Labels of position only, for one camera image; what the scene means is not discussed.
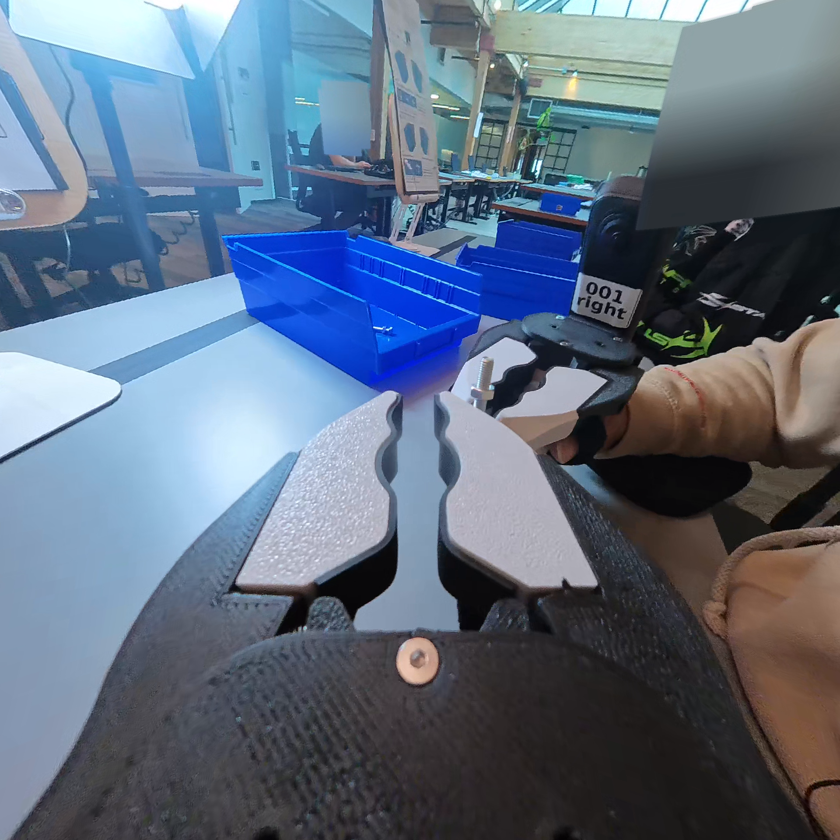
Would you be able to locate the white instruction sheet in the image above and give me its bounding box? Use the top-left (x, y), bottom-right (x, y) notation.
top-left (0, 79), bottom-right (64, 195)

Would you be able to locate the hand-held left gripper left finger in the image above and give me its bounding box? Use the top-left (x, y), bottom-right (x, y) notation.
top-left (234, 390), bottom-right (403, 618)

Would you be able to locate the cardboard sign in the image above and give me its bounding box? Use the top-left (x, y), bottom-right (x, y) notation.
top-left (378, 0), bottom-right (445, 207)

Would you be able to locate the black chair armrest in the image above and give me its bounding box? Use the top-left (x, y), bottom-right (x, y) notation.
top-left (584, 453), bottom-right (758, 517)

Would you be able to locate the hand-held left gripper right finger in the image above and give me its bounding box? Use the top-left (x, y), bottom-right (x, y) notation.
top-left (434, 390), bottom-right (601, 620)

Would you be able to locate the person's beige hoodie torso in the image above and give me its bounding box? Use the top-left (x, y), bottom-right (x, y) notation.
top-left (703, 525), bottom-right (840, 840)

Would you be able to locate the person's right hand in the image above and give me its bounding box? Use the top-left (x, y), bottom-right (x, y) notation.
top-left (545, 394), bottom-right (631, 464)

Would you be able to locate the silver bolt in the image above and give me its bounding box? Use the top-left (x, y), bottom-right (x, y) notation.
top-left (469, 355), bottom-right (498, 412)

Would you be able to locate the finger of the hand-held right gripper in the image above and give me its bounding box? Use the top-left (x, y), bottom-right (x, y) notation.
top-left (453, 335), bottom-right (539, 414)
top-left (493, 365), bottom-right (628, 460)

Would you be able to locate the person's right forearm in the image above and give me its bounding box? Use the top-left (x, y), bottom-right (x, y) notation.
top-left (604, 315), bottom-right (840, 471)

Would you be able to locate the wooden desk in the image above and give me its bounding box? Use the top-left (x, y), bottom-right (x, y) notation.
top-left (289, 164), bottom-right (403, 235)
top-left (79, 161), bottom-right (266, 292)

